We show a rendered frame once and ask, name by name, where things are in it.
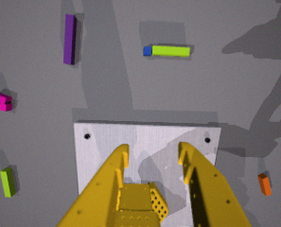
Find small blue cube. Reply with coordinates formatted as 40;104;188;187
144;46;151;56

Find lime green rod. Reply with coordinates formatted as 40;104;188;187
151;45;190;57
0;167;16;197

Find magenta block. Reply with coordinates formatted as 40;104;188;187
0;93;11;104
0;103;12;112

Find purple rod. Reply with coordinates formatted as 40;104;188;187
63;14;77;65

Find orange rod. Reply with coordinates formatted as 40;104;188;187
258;173;272;196

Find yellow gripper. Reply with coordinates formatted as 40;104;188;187
56;142;252;227

